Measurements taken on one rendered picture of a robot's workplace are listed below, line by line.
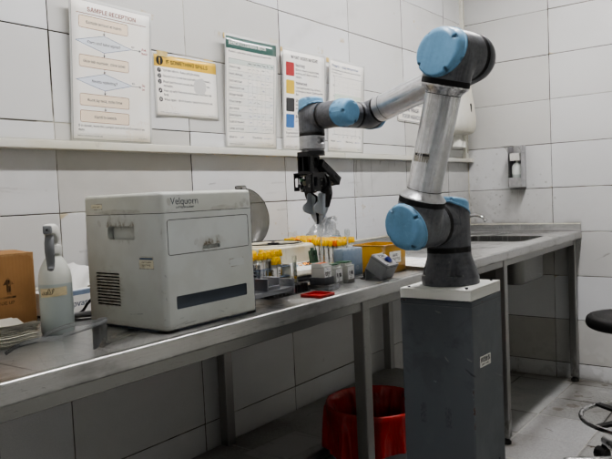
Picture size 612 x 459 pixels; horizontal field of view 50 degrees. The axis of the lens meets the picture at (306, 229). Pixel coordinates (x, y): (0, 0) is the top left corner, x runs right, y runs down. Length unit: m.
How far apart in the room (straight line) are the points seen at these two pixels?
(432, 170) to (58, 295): 0.90
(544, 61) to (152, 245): 3.17
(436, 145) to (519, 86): 2.66
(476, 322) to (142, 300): 0.82
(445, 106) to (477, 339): 0.59
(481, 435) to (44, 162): 1.39
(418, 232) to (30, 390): 0.91
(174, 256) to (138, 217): 0.12
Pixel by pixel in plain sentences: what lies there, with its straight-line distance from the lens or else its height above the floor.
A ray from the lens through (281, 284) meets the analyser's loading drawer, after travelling 1.76.
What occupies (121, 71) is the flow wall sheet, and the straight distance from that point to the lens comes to 2.16.
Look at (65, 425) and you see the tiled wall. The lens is 2.09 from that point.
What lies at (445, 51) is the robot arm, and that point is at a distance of 1.56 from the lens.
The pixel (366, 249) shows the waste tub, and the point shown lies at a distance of 2.24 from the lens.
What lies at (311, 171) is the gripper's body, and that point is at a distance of 1.87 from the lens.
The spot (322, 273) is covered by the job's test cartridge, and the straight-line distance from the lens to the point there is 1.91.
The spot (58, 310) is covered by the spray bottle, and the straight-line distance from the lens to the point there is 1.51.
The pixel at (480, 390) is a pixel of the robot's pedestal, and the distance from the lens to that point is 1.76.
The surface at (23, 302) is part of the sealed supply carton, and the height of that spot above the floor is 0.94.
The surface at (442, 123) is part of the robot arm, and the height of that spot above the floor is 1.31.
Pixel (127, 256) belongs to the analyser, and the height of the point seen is 1.04.
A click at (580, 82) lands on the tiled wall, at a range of 4.13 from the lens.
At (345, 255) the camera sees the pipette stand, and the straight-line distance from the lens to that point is 2.11.
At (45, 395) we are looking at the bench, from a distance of 1.26.
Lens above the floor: 1.15
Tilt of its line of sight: 3 degrees down
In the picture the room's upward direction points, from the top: 3 degrees counter-clockwise
